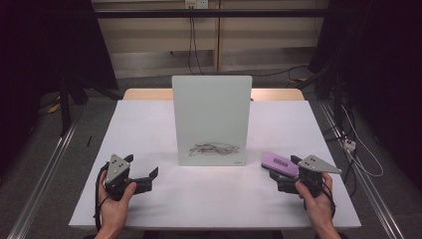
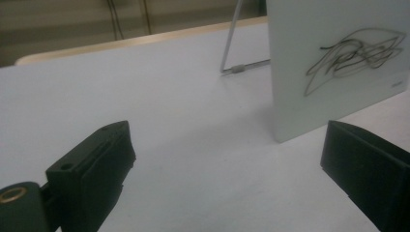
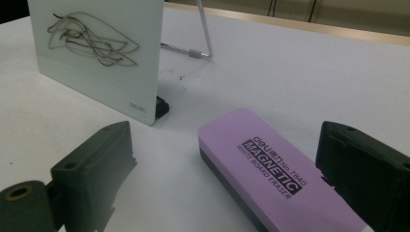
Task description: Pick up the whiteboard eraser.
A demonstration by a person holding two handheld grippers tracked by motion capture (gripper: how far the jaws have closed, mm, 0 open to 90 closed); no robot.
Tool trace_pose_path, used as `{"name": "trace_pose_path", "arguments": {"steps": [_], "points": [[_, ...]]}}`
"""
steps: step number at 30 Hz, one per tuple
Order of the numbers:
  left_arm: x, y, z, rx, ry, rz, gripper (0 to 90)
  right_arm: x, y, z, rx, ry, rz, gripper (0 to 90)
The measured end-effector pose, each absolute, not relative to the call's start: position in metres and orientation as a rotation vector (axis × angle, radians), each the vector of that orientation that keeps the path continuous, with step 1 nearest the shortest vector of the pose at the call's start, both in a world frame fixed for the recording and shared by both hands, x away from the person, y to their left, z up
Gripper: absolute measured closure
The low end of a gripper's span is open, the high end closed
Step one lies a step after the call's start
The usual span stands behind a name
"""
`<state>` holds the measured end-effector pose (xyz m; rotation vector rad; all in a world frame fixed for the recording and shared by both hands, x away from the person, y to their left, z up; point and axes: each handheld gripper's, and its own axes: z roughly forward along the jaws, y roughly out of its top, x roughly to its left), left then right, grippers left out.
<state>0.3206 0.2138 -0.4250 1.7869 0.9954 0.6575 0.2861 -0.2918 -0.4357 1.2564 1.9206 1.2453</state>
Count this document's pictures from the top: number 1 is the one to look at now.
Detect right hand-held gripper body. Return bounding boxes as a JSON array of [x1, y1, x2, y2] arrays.
[[297, 154, 342, 198]]

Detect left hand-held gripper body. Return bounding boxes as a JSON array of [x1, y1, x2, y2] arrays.
[[105, 153, 137, 202]]

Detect purple eraser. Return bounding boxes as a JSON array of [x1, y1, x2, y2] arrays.
[[261, 151, 300, 178]]

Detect white writing board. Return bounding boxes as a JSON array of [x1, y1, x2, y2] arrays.
[[171, 75, 253, 167]]

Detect person's right hand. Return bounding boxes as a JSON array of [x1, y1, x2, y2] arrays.
[[295, 172, 336, 230]]

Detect person's left hand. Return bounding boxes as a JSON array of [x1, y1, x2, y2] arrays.
[[98, 168, 137, 233]]

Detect white power strip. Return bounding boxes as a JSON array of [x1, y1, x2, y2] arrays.
[[342, 137, 357, 152]]

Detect white table cover sheet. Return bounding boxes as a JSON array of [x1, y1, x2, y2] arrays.
[[69, 99, 362, 230]]

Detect wooden table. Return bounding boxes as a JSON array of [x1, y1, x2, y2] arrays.
[[122, 88, 306, 102]]

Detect black metal stand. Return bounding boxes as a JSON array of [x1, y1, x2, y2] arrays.
[[58, 74, 122, 137]]

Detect black curtain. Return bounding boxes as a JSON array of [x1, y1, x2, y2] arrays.
[[0, 0, 119, 173], [308, 0, 422, 187]]

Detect black horizontal bar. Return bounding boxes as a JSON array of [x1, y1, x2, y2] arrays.
[[94, 8, 329, 19]]

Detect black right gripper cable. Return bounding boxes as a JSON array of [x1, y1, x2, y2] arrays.
[[317, 180, 336, 218]]

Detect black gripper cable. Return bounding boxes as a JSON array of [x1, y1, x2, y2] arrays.
[[94, 162, 110, 232], [317, 180, 336, 218]]

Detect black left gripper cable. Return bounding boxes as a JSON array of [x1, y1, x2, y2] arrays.
[[94, 162, 110, 232]]

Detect metal floor rail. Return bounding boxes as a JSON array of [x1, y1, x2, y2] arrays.
[[6, 122, 79, 239], [319, 101, 406, 239]]

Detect white floor cable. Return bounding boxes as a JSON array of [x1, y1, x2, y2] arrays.
[[341, 104, 385, 178]]

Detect black hanging wall cables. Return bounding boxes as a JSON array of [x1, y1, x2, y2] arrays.
[[187, 16, 205, 76]]

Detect white wall socket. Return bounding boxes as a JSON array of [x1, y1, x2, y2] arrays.
[[184, 0, 209, 10]]

